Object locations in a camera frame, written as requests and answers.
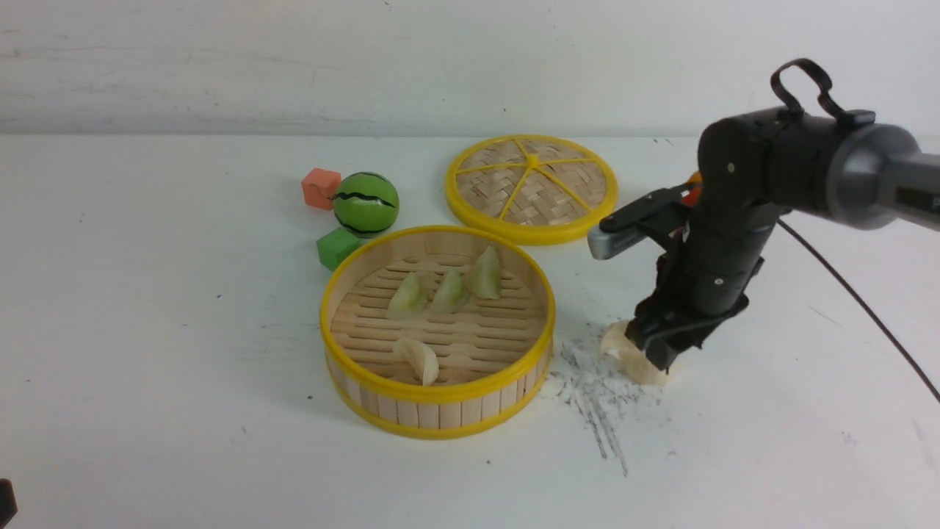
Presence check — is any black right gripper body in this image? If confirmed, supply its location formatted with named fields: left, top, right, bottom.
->
left=634, top=201, right=780, bottom=341

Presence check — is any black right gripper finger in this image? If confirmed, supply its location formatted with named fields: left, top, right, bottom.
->
left=626, top=316, right=665, bottom=357
left=645, top=332, right=702, bottom=373

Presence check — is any white dumpling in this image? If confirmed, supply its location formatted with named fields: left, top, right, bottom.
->
left=393, top=337, right=439, bottom=387
left=599, top=320, right=635, bottom=359
left=618, top=350, right=670, bottom=387

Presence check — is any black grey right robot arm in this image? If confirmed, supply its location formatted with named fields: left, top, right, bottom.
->
left=626, top=109, right=939, bottom=371

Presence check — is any yellow rimmed woven steamer lid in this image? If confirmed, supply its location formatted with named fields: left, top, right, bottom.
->
left=444, top=134, right=620, bottom=245

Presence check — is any yellow rimmed bamboo steamer tray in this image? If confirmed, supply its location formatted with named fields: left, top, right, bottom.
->
left=319, top=226, right=557, bottom=439

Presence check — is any orange yellow toy pear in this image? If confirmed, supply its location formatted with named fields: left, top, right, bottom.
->
left=681, top=171, right=702, bottom=208

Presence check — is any green striped watermelon ball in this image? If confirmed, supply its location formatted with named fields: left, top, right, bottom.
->
left=332, top=172, right=400, bottom=238

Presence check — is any green foam cube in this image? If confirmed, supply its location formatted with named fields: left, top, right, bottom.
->
left=316, top=227, right=362, bottom=272

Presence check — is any orange foam cube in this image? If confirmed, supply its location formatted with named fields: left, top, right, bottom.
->
left=301, top=168, right=342, bottom=211

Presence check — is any black left robot part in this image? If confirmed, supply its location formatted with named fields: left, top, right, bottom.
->
left=0, top=478, right=19, bottom=529

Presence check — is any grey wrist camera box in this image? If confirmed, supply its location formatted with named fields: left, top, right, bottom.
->
left=587, top=184, right=692, bottom=261

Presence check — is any black cable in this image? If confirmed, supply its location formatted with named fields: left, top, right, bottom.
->
left=769, top=58, right=940, bottom=405

